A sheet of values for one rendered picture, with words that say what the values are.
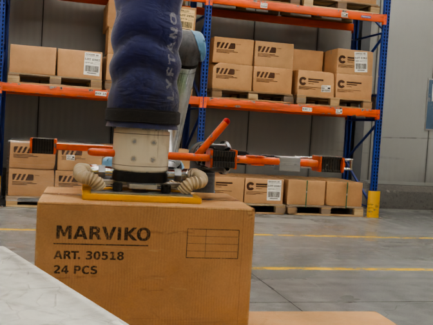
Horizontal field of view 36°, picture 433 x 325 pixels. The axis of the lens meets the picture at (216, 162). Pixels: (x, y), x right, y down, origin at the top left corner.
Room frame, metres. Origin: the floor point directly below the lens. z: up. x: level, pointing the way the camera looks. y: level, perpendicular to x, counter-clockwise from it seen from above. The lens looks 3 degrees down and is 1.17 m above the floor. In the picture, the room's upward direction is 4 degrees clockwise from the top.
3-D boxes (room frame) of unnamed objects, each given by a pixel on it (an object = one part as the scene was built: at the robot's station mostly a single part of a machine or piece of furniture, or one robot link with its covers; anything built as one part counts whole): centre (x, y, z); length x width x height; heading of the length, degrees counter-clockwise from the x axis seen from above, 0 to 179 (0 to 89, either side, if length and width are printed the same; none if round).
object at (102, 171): (2.04, 0.23, 1.01); 0.34 x 0.25 x 0.06; 102
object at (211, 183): (2.39, 0.06, 0.96); 0.12 x 0.09 x 0.12; 112
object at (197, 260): (2.03, 0.21, 0.75); 0.60 x 0.40 x 0.40; 101
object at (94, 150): (2.19, 0.06, 1.08); 0.93 x 0.30 x 0.04; 102
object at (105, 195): (1.94, 0.21, 0.97); 0.34 x 0.10 x 0.05; 102
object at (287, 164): (2.13, -0.22, 1.07); 0.07 x 0.07 x 0.04; 12
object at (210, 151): (2.09, -0.01, 1.08); 0.10 x 0.08 x 0.06; 12
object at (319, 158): (2.15, -0.36, 1.08); 0.08 x 0.07 x 0.05; 102
